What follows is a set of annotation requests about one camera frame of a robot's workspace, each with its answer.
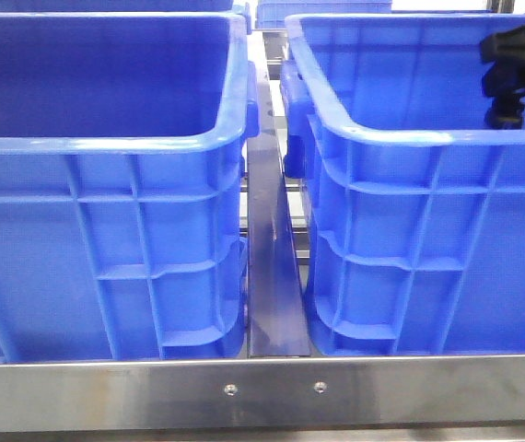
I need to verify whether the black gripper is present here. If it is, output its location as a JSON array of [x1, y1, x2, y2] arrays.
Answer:
[[479, 25, 525, 98]]

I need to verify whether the blue bin with buttons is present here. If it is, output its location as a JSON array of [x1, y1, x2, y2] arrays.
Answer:
[[0, 12, 259, 364]]

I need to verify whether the blue empty target bin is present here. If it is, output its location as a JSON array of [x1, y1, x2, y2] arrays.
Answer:
[[281, 14, 525, 355]]

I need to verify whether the blue crate in background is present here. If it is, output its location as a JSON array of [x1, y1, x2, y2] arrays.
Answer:
[[255, 0, 392, 29]]

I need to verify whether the blue bin behind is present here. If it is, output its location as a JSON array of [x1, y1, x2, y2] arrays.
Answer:
[[0, 0, 251, 17]]

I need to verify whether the steel front rail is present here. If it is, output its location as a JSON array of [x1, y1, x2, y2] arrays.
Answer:
[[0, 355, 525, 432]]

